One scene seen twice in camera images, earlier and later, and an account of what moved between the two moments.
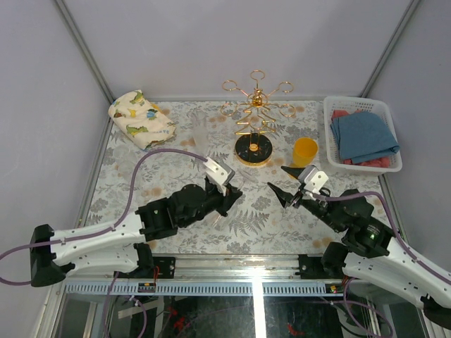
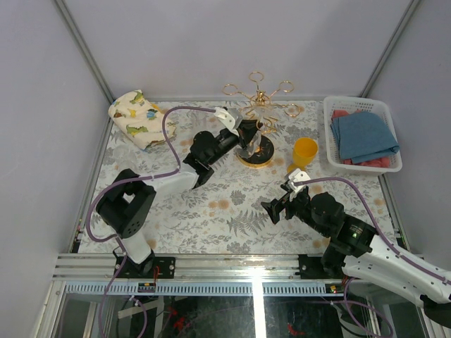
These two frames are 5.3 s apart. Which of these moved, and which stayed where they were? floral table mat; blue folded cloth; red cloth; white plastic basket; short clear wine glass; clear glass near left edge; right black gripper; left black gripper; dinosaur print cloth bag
Moved: right black gripper; short clear wine glass; left black gripper
Stayed: floral table mat; red cloth; white plastic basket; blue folded cloth; dinosaur print cloth bag; clear glass near left edge
